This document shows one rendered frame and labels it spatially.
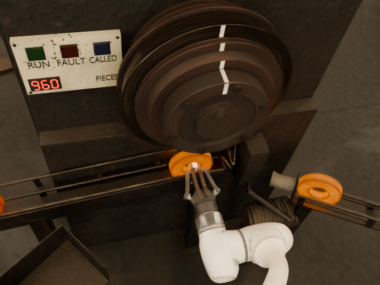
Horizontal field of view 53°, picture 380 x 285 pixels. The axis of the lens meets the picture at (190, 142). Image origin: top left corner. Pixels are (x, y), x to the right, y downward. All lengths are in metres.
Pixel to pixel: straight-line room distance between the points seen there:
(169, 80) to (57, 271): 0.75
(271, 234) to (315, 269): 0.94
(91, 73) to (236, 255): 0.67
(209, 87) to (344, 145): 1.83
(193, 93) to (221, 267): 0.55
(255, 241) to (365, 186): 1.39
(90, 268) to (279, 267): 0.59
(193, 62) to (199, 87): 0.06
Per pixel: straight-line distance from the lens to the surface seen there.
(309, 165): 2.42
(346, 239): 2.27
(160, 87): 0.92
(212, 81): 0.88
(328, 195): 1.46
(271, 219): 1.56
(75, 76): 1.09
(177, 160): 1.29
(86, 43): 1.02
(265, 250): 1.19
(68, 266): 1.35
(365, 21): 3.72
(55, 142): 1.26
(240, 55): 0.92
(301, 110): 1.43
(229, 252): 1.19
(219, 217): 1.24
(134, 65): 0.94
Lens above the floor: 1.86
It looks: 53 degrees down
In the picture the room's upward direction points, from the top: 10 degrees clockwise
